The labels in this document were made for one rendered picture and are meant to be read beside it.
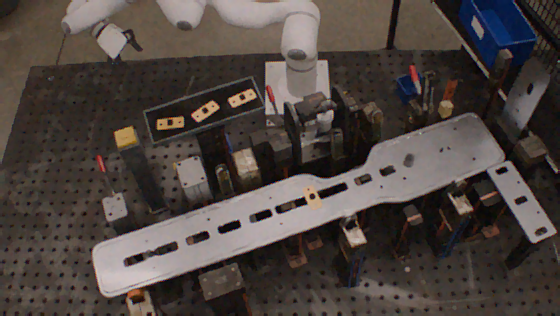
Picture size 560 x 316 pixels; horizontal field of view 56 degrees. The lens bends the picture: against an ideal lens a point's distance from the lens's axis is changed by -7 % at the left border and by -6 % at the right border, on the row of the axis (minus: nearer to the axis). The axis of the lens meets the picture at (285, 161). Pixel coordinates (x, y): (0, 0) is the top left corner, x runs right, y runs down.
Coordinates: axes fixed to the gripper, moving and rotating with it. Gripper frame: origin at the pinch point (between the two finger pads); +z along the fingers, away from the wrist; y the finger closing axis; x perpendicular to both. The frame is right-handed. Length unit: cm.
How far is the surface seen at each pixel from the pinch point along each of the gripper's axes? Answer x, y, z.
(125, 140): 39.1, 3.0, 24.5
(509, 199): 15, -60, 127
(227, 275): 54, 4, 74
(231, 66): -47, -6, 25
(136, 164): 33.3, 10.9, 30.9
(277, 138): 20, -24, 59
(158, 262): 53, 18, 57
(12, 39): -128, 117, -119
